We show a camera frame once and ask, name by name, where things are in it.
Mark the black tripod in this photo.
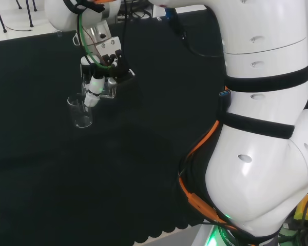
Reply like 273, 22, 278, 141
0, 0, 38, 33

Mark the yellow stop button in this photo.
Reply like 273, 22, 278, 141
294, 191, 308, 224

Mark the black bench cloth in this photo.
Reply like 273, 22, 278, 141
0, 10, 229, 244

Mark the black cable with plug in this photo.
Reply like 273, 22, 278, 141
164, 7, 233, 114

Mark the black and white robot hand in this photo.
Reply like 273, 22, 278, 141
80, 50, 136, 107

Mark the thin grey floor cable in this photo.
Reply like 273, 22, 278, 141
0, 4, 33, 32

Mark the black cable bundle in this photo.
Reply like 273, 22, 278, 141
117, 0, 154, 21

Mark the green cable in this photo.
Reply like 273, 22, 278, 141
76, 11, 116, 70

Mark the small clear glass beaker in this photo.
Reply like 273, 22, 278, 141
81, 74, 118, 100

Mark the clear glass beaker with spout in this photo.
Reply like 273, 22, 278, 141
67, 93, 94, 128

